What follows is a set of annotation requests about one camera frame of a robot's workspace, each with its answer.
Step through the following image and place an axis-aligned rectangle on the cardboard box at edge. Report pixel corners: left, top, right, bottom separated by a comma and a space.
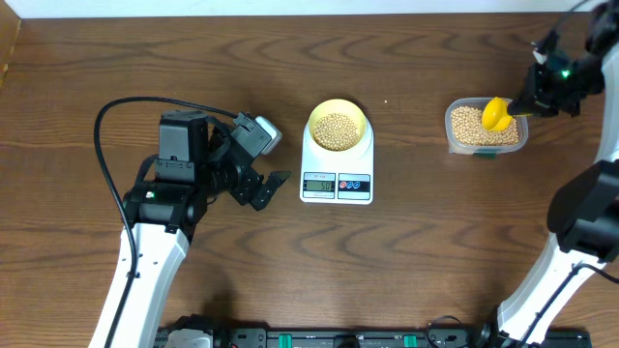
0, 0, 22, 86

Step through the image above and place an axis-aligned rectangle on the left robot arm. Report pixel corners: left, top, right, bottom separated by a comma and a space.
90, 110, 290, 347

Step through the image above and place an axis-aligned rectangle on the white digital kitchen scale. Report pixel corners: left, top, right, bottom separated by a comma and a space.
299, 117, 374, 205

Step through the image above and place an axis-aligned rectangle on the yellow plastic measuring scoop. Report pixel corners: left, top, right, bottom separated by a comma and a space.
482, 97, 531, 132

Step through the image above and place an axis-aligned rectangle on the clear plastic container of soybeans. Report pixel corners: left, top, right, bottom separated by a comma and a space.
445, 98, 529, 158

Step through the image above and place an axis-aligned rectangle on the pale yellow bowl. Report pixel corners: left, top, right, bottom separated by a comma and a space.
308, 99, 368, 152

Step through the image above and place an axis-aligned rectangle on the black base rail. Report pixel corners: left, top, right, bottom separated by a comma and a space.
154, 313, 594, 348

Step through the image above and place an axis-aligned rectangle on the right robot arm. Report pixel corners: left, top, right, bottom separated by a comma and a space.
476, 0, 618, 347

